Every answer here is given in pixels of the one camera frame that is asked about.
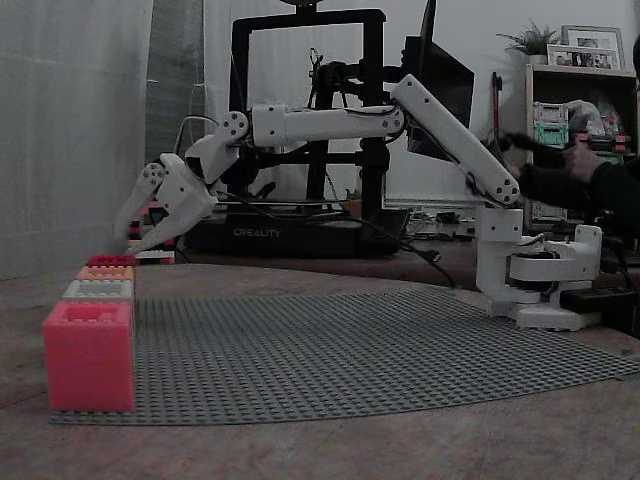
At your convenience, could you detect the red handled stick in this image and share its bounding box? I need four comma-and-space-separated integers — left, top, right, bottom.
490, 71, 503, 132

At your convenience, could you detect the green potted plant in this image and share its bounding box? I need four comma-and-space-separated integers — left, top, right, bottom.
496, 18, 562, 65

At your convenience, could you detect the large white picture frame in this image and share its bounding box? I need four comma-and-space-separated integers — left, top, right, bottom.
560, 24, 627, 71

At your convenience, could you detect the white storage crate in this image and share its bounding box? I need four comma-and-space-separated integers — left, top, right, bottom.
533, 101, 571, 124

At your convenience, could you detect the white grey brick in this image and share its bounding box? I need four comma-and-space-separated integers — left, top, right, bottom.
62, 278, 136, 304

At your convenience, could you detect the black Creality 3D printer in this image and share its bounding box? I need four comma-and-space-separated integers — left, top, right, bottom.
182, 0, 412, 260

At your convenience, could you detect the dark sleeved forearm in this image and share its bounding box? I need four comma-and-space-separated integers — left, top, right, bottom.
514, 158, 640, 237

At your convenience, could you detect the orange brick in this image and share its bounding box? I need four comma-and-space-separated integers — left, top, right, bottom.
77, 266, 137, 283

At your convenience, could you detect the wooden shelf unit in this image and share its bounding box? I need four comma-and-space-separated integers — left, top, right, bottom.
524, 63, 640, 232

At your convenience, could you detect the grey studded baseplate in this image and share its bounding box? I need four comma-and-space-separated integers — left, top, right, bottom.
48, 287, 640, 427

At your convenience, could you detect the large pink brick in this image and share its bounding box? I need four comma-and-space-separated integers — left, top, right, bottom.
42, 301, 137, 414

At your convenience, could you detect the red brick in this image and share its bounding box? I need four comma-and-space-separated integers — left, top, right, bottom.
86, 254, 139, 269

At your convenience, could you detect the green storage crate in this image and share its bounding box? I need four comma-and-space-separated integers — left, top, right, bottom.
533, 123, 572, 147

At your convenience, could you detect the black computer monitor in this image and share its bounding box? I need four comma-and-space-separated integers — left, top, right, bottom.
401, 0, 476, 164

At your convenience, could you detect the small white picture frame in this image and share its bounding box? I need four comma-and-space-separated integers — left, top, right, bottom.
546, 43, 620, 70

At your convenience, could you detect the person's hand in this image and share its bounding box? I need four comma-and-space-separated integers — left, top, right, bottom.
561, 141, 604, 187

